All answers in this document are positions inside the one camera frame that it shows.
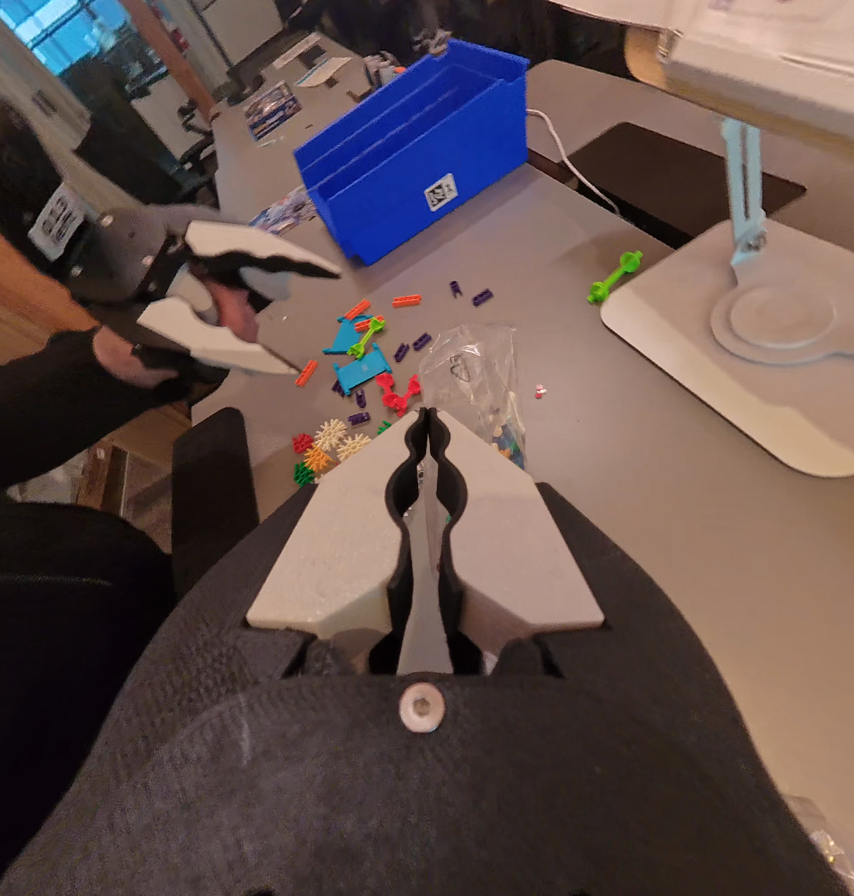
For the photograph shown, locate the clear bag of colourful rods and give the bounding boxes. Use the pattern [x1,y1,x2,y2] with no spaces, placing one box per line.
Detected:
[414,323,528,533]

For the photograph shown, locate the cyan flat toy piece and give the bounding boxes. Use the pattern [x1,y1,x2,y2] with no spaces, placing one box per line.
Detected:
[322,318,372,356]
[332,346,393,394]

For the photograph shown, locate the person's left hand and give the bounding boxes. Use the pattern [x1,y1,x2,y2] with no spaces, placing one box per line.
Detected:
[93,280,261,389]

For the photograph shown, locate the white stand with wooden board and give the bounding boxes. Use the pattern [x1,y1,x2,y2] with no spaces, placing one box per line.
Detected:
[601,28,854,479]

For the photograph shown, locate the person's left forearm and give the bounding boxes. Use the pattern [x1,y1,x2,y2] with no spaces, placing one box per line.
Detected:
[0,325,197,491]

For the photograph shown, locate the lime green toy rod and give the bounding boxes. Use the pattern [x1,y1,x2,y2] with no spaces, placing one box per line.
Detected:
[587,250,645,305]

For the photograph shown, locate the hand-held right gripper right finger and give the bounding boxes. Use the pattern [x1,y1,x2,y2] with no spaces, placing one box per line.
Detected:
[429,408,606,674]

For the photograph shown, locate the small lime green piece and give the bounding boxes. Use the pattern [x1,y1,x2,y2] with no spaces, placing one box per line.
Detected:
[346,318,386,361]

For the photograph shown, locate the blue printed packet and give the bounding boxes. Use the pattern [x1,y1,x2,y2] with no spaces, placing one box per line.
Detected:
[248,188,319,232]

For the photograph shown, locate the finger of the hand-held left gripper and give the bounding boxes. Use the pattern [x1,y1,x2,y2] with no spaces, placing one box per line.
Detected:
[136,295,303,378]
[184,220,344,303]

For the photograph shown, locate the scattered loose plastic connectors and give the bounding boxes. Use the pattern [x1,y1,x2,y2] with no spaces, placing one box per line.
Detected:
[292,419,393,487]

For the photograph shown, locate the person's black clothing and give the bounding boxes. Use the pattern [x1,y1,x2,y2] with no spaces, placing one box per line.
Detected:
[0,490,176,896]

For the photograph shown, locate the blue toy box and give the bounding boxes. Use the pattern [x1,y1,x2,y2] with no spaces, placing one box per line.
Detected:
[244,80,302,141]

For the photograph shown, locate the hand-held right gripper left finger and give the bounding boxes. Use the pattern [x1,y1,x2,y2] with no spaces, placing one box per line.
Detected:
[245,409,430,674]

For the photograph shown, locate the toy instruction sheet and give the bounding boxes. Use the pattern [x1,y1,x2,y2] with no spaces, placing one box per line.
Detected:
[549,0,854,78]

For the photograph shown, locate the white cable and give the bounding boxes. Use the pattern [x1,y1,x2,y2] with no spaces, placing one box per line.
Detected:
[525,108,624,214]

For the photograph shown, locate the blue plastic bin with tag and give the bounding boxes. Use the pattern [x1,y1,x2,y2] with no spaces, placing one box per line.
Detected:
[293,38,531,268]

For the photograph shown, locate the white paper sheet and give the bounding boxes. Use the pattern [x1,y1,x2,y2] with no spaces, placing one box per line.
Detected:
[294,56,352,88]

